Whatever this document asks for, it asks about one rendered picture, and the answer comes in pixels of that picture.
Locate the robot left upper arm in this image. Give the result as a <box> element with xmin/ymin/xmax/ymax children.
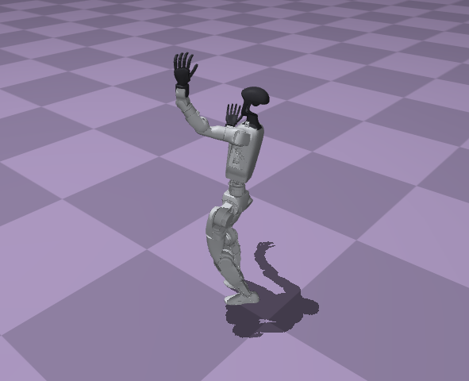
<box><xmin>195</xmin><ymin>117</ymin><xmax>251</xmax><ymax>147</ymax></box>

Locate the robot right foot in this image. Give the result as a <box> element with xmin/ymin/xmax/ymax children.
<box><xmin>224</xmin><ymin>279</ymin><xmax>248</xmax><ymax>289</ymax></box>

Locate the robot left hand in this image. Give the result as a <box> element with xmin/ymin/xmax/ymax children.
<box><xmin>174</xmin><ymin>52</ymin><xmax>198</xmax><ymax>98</ymax></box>

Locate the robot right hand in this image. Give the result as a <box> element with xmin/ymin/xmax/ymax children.
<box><xmin>225</xmin><ymin>104</ymin><xmax>243</xmax><ymax>127</ymax></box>

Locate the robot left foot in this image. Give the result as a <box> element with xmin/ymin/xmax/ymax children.
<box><xmin>225</xmin><ymin>291</ymin><xmax>259</xmax><ymax>305</ymax></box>

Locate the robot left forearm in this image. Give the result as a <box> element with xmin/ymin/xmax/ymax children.
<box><xmin>175</xmin><ymin>88</ymin><xmax>208</xmax><ymax>133</ymax></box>

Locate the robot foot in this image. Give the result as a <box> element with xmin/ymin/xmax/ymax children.
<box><xmin>224</xmin><ymin>279</ymin><xmax>248</xmax><ymax>289</ymax></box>
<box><xmin>225</xmin><ymin>291</ymin><xmax>259</xmax><ymax>305</ymax></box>

